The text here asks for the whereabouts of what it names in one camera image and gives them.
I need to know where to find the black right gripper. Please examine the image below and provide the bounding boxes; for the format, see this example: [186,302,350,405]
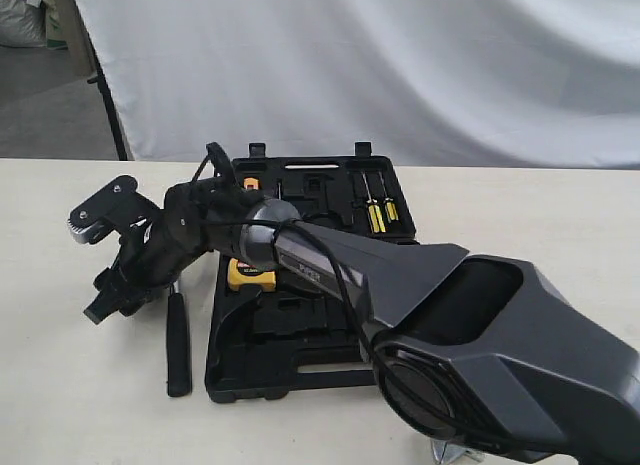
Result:
[83,213,206,324]

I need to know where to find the claw hammer black grip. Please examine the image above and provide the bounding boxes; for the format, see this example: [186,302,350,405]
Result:
[166,280,193,398]

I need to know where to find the black plastic tool case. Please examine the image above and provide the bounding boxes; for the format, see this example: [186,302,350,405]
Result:
[204,142,416,403]

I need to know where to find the adjustable wrench black handle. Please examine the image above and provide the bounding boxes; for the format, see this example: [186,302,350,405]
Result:
[430,439,485,465]

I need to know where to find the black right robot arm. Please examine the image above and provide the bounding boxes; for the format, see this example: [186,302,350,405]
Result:
[69,179,639,464]

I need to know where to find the yellow measuring tape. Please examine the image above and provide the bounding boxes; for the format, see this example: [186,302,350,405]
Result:
[227,258,276,292]

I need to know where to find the orange utility knife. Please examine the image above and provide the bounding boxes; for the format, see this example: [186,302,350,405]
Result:
[243,177,260,190]

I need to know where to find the black backdrop stand pole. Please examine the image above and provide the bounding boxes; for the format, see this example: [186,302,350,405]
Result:
[86,41,129,161]

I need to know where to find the cardboard box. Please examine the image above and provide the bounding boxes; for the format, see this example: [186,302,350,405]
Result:
[54,0,96,77]

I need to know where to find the large yellow black screwdriver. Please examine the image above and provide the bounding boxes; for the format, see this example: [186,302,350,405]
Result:
[360,171,386,234]

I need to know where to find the white sack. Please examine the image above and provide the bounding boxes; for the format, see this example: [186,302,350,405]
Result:
[1,0,46,48]

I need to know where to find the small yellow black screwdriver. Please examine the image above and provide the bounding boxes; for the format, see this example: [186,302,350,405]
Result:
[378,171,399,222]

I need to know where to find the white backdrop cloth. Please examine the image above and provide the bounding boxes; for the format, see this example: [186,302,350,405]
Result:
[75,0,639,168]

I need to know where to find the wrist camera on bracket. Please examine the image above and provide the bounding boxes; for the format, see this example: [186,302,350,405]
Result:
[67,175,160,245]

